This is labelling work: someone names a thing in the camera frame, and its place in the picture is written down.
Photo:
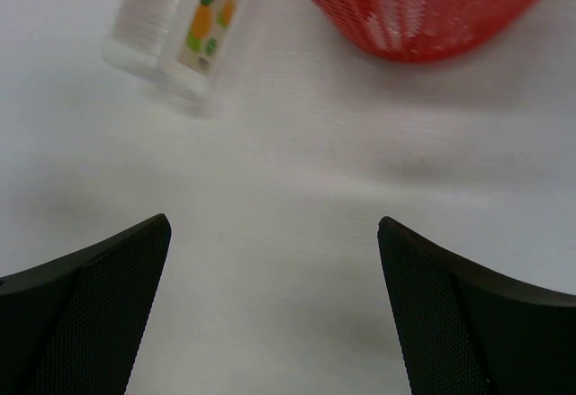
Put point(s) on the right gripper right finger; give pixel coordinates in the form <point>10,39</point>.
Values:
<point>466,329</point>

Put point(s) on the tall clear fruit-label bottle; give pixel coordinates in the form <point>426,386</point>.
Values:
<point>176,45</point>

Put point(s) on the red mesh plastic bin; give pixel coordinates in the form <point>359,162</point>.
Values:
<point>414,3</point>

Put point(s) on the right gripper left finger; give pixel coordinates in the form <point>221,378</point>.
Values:
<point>74,324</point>

